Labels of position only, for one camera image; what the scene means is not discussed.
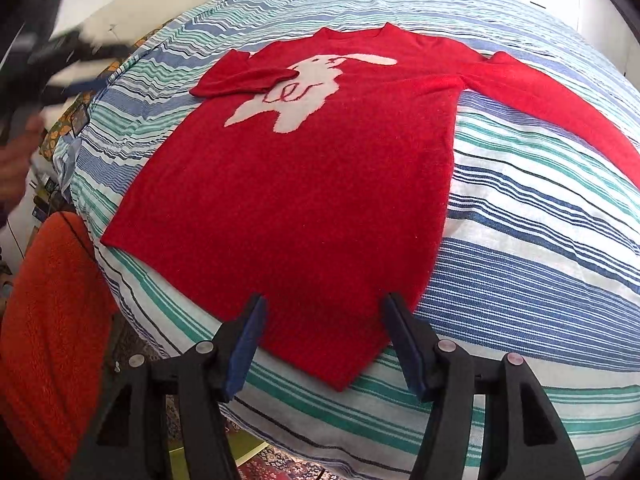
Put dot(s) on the red sweater with white animal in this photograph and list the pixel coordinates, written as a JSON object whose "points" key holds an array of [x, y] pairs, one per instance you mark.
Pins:
{"points": [[300, 210]]}

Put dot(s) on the person's left hand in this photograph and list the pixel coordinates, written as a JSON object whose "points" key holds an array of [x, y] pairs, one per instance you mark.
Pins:
{"points": [[15, 160]]}

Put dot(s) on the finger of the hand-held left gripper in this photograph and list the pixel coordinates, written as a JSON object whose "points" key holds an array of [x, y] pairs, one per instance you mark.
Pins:
{"points": [[85, 85], [110, 51]]}

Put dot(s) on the yellow floral cloth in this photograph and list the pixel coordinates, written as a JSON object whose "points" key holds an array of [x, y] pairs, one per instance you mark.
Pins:
{"points": [[57, 130]]}

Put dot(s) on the striped bed sheet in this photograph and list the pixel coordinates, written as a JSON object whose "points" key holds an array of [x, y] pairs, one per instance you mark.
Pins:
{"points": [[525, 260]]}

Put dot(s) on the cream headboard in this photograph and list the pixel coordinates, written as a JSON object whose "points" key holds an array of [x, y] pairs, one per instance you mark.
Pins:
{"points": [[130, 20]]}

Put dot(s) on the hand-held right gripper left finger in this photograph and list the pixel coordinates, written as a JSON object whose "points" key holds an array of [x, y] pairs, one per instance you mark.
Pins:
{"points": [[246, 347]]}

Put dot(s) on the patterned rug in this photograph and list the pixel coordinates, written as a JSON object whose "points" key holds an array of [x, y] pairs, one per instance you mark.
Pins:
{"points": [[280, 465]]}

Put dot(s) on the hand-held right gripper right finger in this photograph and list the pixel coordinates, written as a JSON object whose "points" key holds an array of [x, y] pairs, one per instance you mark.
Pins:
{"points": [[406, 347]]}

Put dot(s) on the orange knit cloth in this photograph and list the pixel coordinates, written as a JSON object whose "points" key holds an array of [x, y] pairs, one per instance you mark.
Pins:
{"points": [[50, 335]]}

